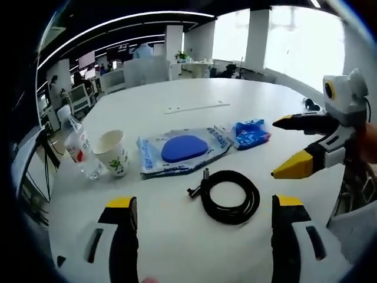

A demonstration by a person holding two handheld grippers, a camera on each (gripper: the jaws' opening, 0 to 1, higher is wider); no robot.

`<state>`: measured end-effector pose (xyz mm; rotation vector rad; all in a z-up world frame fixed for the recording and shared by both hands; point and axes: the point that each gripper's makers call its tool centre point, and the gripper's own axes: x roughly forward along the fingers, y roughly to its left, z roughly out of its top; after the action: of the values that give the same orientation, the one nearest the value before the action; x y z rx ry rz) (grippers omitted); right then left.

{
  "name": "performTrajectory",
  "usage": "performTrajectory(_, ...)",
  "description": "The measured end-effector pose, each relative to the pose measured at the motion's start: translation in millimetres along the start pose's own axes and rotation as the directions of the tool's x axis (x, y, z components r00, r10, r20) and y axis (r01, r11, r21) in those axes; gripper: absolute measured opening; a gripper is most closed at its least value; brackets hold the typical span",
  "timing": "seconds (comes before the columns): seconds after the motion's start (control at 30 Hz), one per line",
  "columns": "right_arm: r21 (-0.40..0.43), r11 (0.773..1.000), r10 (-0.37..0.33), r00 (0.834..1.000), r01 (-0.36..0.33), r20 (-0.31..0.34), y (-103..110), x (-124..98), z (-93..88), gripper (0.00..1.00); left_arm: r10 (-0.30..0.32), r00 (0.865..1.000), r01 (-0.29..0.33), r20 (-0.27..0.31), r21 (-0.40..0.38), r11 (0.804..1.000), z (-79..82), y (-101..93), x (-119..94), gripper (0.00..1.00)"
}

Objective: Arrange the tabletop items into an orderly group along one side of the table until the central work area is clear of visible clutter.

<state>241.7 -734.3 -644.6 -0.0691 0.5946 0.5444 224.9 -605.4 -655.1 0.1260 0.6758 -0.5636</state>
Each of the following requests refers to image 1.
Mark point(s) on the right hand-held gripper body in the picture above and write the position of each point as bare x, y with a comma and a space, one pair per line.
344, 94

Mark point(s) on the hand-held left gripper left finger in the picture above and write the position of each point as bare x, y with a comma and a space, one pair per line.
117, 241

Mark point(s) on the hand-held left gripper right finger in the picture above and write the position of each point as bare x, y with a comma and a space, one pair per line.
297, 236

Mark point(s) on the blue tissue packet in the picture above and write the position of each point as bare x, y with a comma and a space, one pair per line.
250, 134

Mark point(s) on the green print paper cup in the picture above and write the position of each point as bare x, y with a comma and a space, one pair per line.
115, 159

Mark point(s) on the clear plastic water bottle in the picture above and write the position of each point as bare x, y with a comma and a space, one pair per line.
79, 147

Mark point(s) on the clear bag with blue pad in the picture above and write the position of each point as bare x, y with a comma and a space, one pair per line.
179, 148

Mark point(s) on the person's right hand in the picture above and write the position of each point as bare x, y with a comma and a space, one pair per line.
369, 141

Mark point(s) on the person's left hand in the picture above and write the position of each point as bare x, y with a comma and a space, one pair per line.
150, 280

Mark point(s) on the black headset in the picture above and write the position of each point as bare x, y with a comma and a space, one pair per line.
310, 103

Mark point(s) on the grey mesh chair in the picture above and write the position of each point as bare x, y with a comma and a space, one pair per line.
356, 236

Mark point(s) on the white table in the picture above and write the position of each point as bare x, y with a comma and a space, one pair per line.
206, 250

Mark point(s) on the black laptop stand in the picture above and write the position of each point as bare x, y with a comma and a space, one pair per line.
48, 159

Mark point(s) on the silver laptop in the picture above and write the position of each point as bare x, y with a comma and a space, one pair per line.
28, 159

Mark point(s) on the potted plant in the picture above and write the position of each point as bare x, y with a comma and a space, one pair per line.
181, 55

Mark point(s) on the white office chair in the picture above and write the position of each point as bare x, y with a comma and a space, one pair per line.
80, 98

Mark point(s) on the frosted partition panel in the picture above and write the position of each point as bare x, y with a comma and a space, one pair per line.
147, 72

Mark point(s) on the ceiling light strip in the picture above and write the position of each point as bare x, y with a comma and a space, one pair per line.
176, 16

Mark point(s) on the pink monitor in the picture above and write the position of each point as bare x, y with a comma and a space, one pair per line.
87, 59

